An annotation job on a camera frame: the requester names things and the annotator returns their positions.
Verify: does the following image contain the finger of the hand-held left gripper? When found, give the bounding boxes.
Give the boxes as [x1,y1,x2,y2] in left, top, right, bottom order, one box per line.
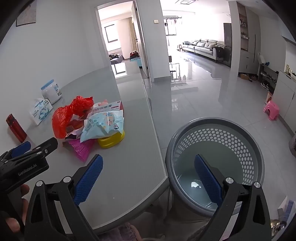
[10,137,58,163]
[0,141,31,163]

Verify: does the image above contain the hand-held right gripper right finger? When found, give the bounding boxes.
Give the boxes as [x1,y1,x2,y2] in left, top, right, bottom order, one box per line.
[194,154,272,241]

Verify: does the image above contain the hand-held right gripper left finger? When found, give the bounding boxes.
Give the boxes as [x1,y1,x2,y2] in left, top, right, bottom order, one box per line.
[24,154,104,241]

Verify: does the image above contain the red plastic bag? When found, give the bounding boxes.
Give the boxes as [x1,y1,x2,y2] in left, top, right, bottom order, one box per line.
[52,95,95,139]

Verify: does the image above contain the pink plastic mesh tray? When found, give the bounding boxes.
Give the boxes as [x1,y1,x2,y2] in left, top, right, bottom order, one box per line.
[68,138,95,162]

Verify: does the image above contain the yellow plastic bowl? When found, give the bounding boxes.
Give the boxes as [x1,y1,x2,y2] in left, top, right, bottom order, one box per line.
[97,130,125,149]

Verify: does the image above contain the grey perforated plastic basket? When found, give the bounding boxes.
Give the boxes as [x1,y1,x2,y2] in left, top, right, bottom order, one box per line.
[165,117,265,218]

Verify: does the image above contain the light blue printed packet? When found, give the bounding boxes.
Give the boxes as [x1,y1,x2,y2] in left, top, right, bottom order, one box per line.
[80,110,125,143]

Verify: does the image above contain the red white toothpaste box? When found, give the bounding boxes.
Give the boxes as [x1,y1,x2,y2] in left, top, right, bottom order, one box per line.
[87,100,124,121]

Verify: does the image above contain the person's left hand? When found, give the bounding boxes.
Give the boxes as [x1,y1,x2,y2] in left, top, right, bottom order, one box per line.
[5,184,30,234]

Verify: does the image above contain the red metal bottle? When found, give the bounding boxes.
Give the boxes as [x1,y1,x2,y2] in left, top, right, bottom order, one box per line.
[6,113,27,143]

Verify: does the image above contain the white blue tissue pack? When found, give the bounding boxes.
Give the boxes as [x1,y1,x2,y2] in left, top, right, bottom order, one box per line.
[29,98,53,126]

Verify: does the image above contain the white jar with blue lid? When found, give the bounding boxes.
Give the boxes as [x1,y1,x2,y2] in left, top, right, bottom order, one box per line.
[41,79,62,105]

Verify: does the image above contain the person's pink fuzzy clothing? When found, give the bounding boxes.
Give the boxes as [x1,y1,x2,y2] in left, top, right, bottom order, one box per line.
[109,222,144,241]

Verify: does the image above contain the pink plastic stool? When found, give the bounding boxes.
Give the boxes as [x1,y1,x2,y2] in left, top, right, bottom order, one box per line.
[264,100,280,121]

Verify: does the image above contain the bed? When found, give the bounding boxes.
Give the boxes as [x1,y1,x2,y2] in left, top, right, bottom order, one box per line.
[110,54,124,65]

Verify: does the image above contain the white sideboard cabinet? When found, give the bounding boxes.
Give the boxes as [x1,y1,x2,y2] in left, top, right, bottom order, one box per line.
[272,70,296,137]

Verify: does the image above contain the shoe rack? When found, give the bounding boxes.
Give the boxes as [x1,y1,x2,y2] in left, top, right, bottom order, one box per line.
[257,63,279,93]

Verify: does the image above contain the grey tall cabinet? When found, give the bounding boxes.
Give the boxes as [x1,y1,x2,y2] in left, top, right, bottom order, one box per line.
[238,46,258,75]

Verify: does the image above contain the grey sofa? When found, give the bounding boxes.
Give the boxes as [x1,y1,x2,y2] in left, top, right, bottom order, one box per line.
[182,39,226,61]

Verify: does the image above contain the dark tall cabinet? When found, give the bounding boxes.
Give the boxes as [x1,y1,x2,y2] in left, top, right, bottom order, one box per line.
[223,23,232,67]

